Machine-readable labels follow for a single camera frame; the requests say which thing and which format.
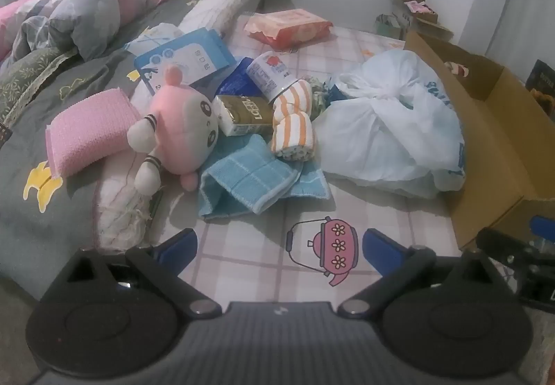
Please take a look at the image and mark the orange pink packet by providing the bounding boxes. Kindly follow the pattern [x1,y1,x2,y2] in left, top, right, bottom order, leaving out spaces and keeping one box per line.
[244,9,334,50]

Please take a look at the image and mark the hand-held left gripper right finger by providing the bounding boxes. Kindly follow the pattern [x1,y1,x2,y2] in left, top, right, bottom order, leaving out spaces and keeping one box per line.
[336,228,516,320]

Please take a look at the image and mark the dark blue white packet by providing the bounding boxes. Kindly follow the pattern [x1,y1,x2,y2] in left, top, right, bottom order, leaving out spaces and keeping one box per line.
[215,50,301,105]

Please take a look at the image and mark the light blue flat pack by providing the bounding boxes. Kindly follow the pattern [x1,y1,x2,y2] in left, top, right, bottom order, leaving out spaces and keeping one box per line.
[134,29,237,97]

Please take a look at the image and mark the red white toy figure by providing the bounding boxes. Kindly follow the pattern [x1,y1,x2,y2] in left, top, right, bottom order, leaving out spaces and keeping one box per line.
[444,61,471,78]

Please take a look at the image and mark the white woven bed pad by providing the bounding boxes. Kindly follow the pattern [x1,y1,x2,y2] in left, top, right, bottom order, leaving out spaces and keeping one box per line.
[93,0,270,249]

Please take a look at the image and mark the pink sponge block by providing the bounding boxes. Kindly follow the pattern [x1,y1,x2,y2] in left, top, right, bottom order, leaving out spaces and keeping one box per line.
[45,88,142,175]

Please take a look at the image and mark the orange striped towel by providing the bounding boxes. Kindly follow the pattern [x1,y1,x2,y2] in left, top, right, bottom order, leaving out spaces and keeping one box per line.
[270,79,319,162]

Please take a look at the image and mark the gold snack carton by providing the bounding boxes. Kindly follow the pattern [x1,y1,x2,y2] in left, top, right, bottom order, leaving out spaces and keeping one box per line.
[215,94,276,138]

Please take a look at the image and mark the green patterned cloth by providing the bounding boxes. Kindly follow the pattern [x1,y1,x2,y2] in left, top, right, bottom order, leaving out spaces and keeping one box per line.
[304,75,332,117]

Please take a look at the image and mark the light blue towel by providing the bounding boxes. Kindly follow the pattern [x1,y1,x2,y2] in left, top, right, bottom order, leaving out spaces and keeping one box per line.
[197,134,332,220]

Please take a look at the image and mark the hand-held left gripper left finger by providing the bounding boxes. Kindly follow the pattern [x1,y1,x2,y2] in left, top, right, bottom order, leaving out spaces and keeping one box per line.
[43,228,222,320]

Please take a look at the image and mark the grey floral lace-edged cloth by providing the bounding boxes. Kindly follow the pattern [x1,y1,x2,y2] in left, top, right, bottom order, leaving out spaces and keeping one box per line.
[0,44,81,126]

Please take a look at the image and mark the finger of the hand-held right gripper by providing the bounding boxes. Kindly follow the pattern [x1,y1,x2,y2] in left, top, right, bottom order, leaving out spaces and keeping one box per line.
[476,228,555,271]
[531,215,555,238]

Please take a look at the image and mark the small open cardboard box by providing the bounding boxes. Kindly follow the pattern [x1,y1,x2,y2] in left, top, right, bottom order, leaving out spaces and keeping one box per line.
[386,0,456,43]

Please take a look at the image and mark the white plastic bag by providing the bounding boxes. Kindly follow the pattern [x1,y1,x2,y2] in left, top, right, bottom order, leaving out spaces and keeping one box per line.
[313,49,468,200]

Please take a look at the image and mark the white printed packet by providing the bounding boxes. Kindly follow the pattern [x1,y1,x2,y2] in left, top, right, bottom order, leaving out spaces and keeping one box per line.
[126,22,187,54]

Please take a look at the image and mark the dark printed box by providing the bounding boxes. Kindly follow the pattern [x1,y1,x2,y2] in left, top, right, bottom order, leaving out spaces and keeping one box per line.
[524,60,555,108]

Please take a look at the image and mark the pink plush toy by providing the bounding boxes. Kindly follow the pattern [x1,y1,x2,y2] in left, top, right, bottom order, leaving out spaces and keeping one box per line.
[127,64,220,195]

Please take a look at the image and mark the pink grey quilt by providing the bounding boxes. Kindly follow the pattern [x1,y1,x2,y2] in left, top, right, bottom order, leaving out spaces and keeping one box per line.
[0,0,196,65]

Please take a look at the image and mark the green carton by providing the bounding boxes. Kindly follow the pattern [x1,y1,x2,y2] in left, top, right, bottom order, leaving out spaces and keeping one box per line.
[375,13,410,39]

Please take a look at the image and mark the checked cloth with teapot print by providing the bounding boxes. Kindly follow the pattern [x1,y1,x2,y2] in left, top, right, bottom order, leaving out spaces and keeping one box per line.
[130,14,469,312]

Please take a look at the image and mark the grey bed sheet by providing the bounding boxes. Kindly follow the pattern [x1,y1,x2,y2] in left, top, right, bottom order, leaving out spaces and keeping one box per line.
[0,0,244,282]

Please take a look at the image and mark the large cardboard box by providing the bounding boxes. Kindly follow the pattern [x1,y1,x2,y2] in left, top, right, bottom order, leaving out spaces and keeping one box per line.
[403,30,555,251]

